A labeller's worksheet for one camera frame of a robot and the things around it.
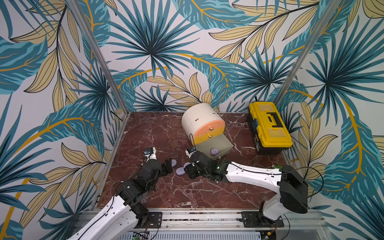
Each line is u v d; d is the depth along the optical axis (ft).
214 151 3.10
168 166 2.21
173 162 3.00
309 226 2.41
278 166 3.01
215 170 1.88
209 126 2.75
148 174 1.78
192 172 2.28
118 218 1.91
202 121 2.72
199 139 2.82
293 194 1.38
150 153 2.09
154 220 2.41
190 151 2.31
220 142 3.06
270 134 2.88
